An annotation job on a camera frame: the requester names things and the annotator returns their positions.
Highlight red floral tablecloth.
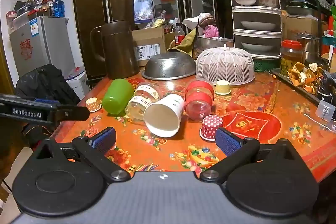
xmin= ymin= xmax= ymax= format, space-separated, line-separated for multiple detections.
xmin=51 ymin=70 xmax=336 ymax=183

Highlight olive green cloth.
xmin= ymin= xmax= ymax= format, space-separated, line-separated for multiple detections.
xmin=167 ymin=28 xmax=198 ymax=59

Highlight steel colander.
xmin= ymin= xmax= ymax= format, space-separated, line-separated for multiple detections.
xmin=142 ymin=53 xmax=197 ymax=81

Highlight white mesh food cover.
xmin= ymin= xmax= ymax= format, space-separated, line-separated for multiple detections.
xmin=196 ymin=44 xmax=256 ymax=86

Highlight cola bottle with red label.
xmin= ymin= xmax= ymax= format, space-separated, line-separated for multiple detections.
xmin=174 ymin=23 xmax=186 ymax=45

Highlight clear glass jar with label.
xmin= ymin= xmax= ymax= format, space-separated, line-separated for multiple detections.
xmin=125 ymin=82 xmax=161 ymax=124

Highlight tiered grey dish rack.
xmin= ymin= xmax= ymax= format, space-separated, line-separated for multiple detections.
xmin=226 ymin=0 xmax=283 ymax=61

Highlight small yellow paper cup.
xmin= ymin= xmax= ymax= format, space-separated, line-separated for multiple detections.
xmin=215 ymin=80 xmax=232 ymax=95

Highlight brown plastic pitcher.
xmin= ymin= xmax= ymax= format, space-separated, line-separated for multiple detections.
xmin=90 ymin=20 xmax=140 ymax=80

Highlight green plastic cup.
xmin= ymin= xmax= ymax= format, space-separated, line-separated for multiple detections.
xmin=102 ymin=79 xmax=134 ymax=116

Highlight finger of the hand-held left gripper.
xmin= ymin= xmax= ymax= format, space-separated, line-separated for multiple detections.
xmin=54 ymin=105 xmax=90 ymax=122

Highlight grey refrigerator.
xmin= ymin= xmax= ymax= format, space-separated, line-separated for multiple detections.
xmin=9 ymin=16 xmax=77 ymax=78

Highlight pickle jar with red lid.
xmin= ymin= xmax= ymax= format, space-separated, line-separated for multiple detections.
xmin=279 ymin=40 xmax=303 ymax=76

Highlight white plate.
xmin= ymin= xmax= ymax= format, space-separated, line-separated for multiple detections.
xmin=240 ymin=42 xmax=275 ymax=53
xmin=240 ymin=21 xmax=277 ymax=30

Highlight yellow snack bag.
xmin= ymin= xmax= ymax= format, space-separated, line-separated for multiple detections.
xmin=144 ymin=10 xmax=167 ymax=30

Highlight small orange patterned paper cup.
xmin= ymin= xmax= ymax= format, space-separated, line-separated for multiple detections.
xmin=85 ymin=97 xmax=102 ymax=112

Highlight pink patterned bowl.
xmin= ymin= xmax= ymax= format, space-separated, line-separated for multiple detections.
xmin=257 ymin=0 xmax=279 ymax=8

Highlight pink plastic bag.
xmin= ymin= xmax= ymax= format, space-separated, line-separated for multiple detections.
xmin=203 ymin=25 xmax=220 ymax=38

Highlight white paper cup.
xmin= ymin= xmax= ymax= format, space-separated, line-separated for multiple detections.
xmin=143 ymin=94 xmax=186 ymax=138

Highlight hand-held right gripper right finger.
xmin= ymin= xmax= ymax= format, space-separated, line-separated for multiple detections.
xmin=200 ymin=127 xmax=303 ymax=184

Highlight steel pot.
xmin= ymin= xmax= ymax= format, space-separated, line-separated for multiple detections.
xmin=297 ymin=32 xmax=321 ymax=62

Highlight steel basin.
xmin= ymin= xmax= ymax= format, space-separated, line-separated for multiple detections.
xmin=194 ymin=36 xmax=234 ymax=60

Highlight cardboard box with label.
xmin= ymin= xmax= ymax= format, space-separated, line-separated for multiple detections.
xmin=131 ymin=27 xmax=167 ymax=67

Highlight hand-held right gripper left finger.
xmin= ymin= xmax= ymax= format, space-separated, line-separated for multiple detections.
xmin=34 ymin=127 xmax=131 ymax=184

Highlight blue and white plastic bag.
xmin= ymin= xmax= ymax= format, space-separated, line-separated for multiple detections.
xmin=133 ymin=0 xmax=154 ymax=24

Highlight blue plastic bottle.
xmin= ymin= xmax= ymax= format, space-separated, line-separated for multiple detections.
xmin=53 ymin=0 xmax=66 ymax=17

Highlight dried orange peels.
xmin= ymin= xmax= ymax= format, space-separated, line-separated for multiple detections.
xmin=287 ymin=62 xmax=325 ymax=95

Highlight white cardboard box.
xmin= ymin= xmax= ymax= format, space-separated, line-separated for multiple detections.
xmin=65 ymin=70 xmax=89 ymax=100

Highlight brown cardboard box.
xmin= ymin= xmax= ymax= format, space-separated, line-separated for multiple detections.
xmin=281 ymin=11 xmax=326 ymax=41

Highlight green plastic basket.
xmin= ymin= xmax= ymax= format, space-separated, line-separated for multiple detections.
xmin=253 ymin=57 xmax=281 ymax=72

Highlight black plastic bag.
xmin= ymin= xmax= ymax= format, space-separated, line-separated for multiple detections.
xmin=15 ymin=64 xmax=81 ymax=107

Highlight red polka dot paper cup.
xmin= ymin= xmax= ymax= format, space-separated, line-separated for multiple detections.
xmin=199 ymin=115 xmax=224 ymax=141

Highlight dark tray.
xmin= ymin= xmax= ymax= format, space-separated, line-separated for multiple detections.
xmin=270 ymin=68 xmax=336 ymax=120

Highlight red banded plastic jar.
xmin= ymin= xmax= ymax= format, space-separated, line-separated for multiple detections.
xmin=184 ymin=80 xmax=215 ymax=121

